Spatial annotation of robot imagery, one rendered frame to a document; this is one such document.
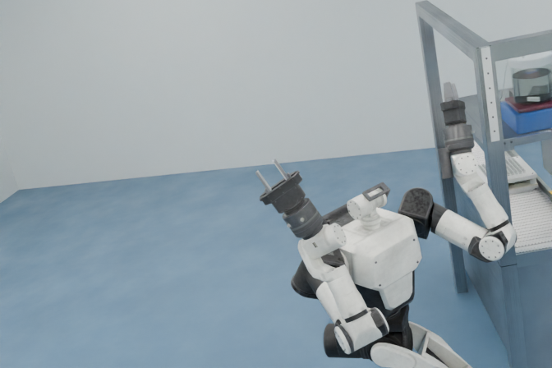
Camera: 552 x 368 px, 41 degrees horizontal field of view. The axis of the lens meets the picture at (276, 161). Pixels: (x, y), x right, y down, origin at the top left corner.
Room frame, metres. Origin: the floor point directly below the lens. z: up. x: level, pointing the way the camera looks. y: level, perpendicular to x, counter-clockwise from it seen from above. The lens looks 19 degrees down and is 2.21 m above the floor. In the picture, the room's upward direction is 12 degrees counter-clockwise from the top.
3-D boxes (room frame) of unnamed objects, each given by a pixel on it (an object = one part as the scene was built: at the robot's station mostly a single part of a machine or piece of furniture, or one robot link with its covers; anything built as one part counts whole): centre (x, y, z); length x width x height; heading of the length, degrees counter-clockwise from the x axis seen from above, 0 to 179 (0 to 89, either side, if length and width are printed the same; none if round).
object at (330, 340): (2.10, -0.17, 0.82); 0.28 x 0.13 x 0.18; 67
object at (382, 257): (2.11, -0.21, 1.09); 0.34 x 0.30 x 0.36; 123
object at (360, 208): (2.05, -0.24, 1.29); 0.10 x 0.07 x 0.09; 123
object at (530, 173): (3.07, -0.99, 0.86); 0.25 x 0.24 x 0.02; 86
